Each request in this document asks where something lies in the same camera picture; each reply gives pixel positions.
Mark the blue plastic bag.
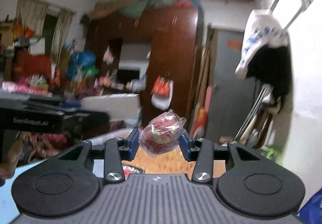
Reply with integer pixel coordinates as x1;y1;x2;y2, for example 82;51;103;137
66;50;98;79

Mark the metal folding rack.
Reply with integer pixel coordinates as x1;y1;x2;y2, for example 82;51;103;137
236;83;273;145

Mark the red cloth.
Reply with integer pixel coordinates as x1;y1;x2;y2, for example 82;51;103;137
12;49;60;87

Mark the small white plastic bag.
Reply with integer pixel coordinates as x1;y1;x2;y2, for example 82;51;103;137
103;47;114;65

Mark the white hoodie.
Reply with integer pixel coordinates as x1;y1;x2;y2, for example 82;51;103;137
235;9;290;79

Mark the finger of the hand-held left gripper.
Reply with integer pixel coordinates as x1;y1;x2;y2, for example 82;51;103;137
63;110;111;134

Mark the orange and white plastic bag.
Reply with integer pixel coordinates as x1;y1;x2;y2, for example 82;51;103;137
150;76;174;110

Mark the grey door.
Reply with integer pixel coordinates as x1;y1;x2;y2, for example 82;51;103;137
206;28;258;139

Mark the blue tote bag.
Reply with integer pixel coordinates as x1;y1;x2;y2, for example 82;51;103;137
296;192;322;224

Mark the orange and yellow sack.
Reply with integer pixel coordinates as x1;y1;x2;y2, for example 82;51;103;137
192;108;208;137

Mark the black garment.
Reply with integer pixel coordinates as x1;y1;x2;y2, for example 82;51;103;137
246;45;294;114

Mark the clear bag with red item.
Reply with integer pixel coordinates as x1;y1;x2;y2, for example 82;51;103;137
139;109;186;156

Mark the red wrapped packet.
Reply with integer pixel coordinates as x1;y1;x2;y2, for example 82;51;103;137
125;167;146;175

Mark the beige curtain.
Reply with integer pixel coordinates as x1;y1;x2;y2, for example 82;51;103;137
15;0;74;69

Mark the person's left hand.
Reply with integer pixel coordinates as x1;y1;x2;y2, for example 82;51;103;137
0;136;21;180

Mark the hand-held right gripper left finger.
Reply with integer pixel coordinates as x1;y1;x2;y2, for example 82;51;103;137
57;128;139;185

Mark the brown wooden wardrobe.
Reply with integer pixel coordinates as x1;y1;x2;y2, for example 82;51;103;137
86;5;203;139

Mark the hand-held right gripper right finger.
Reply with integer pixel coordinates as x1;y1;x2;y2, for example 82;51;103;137
179;128;267;185

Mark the white box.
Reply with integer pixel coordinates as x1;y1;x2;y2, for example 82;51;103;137
82;93;141;124

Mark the pink board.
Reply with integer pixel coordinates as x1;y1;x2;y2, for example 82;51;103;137
205;86;213;114

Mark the green cloth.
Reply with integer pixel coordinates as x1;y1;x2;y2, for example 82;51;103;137
118;0;149;19

